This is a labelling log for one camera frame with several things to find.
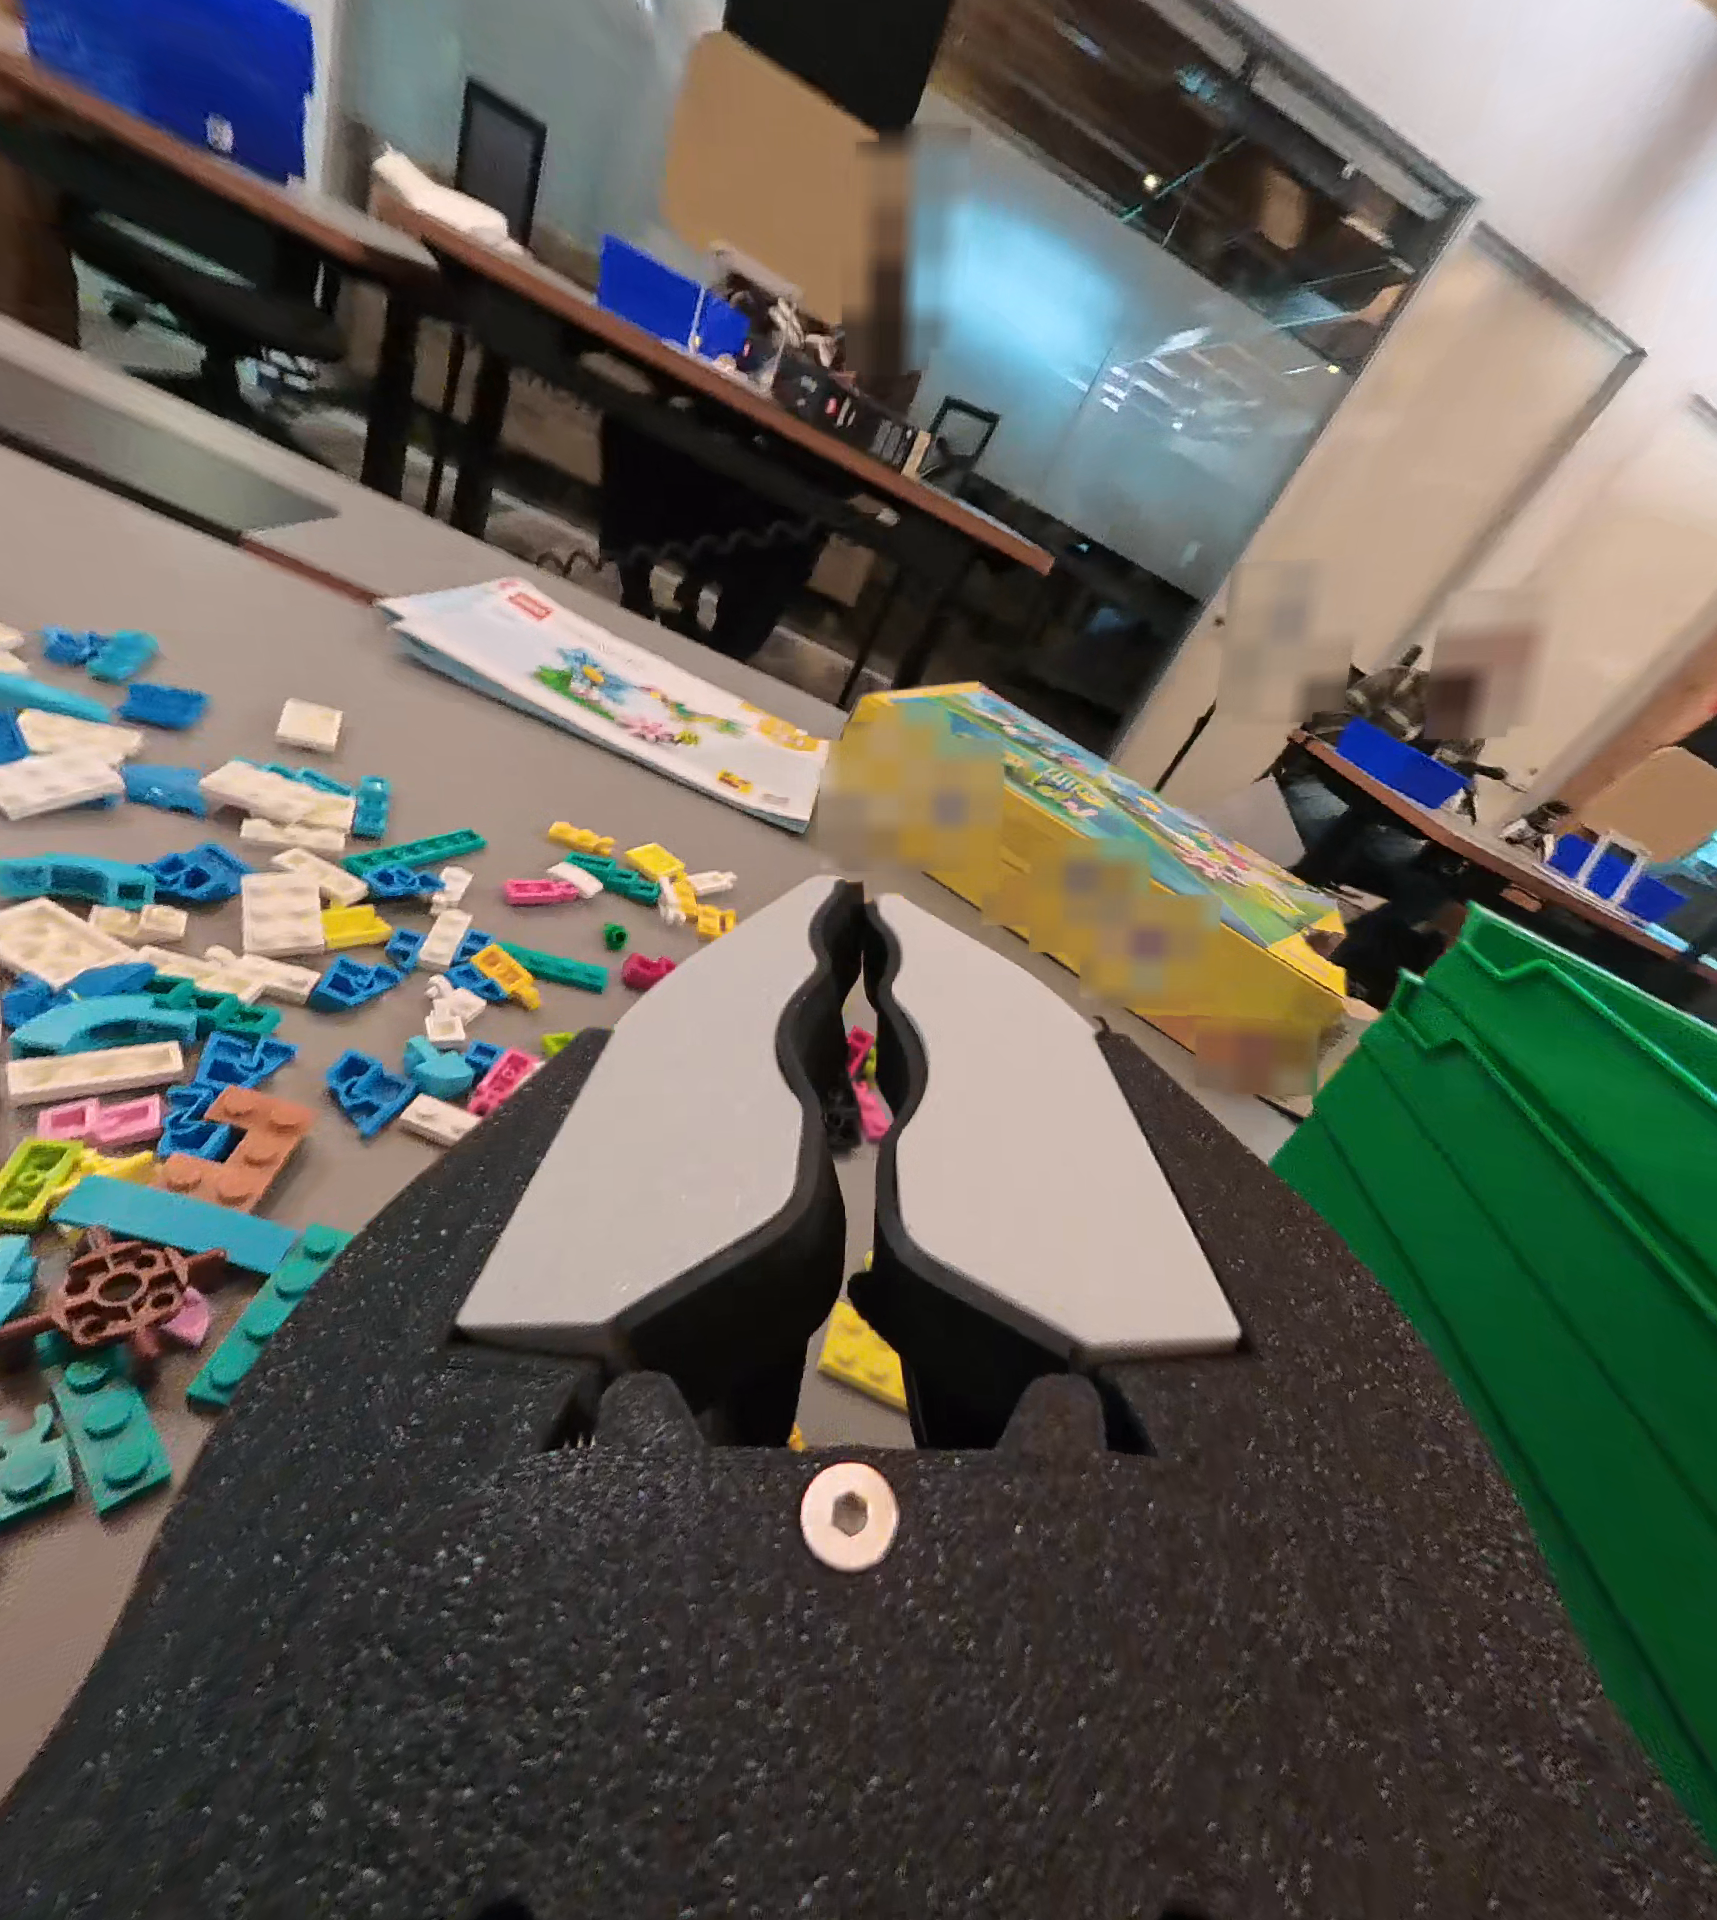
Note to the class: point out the black lego box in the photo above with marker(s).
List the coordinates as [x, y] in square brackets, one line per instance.
[852, 412]

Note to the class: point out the white paper stack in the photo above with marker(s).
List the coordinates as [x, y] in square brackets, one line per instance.
[439, 195]

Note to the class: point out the black wall panel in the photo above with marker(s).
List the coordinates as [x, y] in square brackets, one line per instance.
[836, 60]

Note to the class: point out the wooden office table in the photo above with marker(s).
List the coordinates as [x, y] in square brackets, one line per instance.
[1548, 863]
[199, 181]
[800, 421]

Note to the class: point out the pile of mixed lego pieces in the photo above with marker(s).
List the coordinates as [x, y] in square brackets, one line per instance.
[281, 913]

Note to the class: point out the yellow lego box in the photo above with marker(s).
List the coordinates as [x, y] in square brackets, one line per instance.
[1099, 803]

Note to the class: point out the brown lego wheel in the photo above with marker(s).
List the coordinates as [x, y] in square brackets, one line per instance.
[120, 1287]

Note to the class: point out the small black monitor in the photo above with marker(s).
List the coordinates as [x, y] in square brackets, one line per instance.
[963, 435]
[501, 158]

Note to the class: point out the lego instruction booklet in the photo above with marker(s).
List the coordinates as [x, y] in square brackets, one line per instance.
[604, 690]

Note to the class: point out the large blue plastic bin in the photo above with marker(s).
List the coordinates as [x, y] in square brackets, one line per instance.
[169, 75]

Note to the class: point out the green nested storage bins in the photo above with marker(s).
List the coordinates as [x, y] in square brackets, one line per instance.
[1548, 1200]

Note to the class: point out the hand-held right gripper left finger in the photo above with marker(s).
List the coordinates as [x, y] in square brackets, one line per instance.
[650, 1170]

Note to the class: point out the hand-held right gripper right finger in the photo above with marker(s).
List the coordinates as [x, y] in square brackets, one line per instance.
[1054, 1184]

